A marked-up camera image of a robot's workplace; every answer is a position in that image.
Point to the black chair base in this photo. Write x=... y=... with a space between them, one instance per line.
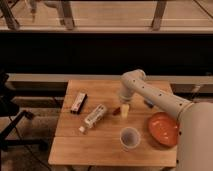
x=7 y=109

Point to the wooden table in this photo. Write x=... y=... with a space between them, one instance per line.
x=101 y=146

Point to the clear plastic bottle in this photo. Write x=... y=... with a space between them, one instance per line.
x=92 y=118

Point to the translucent yellowish gripper finger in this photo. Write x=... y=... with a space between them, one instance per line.
x=124 y=110

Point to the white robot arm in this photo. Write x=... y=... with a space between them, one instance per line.
x=195 y=139

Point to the blue sponge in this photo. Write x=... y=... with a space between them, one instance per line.
x=148 y=103

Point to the orange red bowl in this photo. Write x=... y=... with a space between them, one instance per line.
x=164 y=129

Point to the black and white box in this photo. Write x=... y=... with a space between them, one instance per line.
x=78 y=103

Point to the red chili pepper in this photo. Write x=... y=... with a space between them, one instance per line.
x=116 y=111

